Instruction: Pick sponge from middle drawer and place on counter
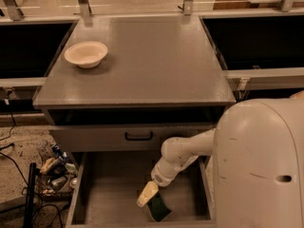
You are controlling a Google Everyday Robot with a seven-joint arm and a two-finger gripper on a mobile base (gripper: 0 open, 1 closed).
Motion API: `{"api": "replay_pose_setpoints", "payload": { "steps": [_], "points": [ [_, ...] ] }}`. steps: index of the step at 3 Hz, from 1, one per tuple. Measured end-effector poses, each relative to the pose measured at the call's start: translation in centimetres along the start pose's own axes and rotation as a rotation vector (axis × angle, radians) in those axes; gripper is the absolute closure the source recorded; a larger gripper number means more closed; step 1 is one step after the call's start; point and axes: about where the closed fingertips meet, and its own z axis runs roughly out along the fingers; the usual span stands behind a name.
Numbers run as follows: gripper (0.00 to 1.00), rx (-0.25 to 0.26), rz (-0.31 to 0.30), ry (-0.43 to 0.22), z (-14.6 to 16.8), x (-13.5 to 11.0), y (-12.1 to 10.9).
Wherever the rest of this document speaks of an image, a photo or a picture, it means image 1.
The grey cabinet with counter top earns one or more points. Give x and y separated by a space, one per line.
158 70

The metal rail frame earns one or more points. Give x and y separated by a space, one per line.
25 11

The wire basket of clutter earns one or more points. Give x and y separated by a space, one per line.
57 177

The black stand post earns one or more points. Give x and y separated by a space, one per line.
30 196

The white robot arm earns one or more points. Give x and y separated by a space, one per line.
258 165

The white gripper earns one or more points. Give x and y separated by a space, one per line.
161 177

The grey top drawer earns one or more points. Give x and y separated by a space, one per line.
110 137

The white bowl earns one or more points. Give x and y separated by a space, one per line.
86 54

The grey open middle drawer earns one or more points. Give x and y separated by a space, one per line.
109 184

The black drawer handle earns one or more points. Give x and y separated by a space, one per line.
138 138

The green yellow sponge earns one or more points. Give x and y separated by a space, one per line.
156 208

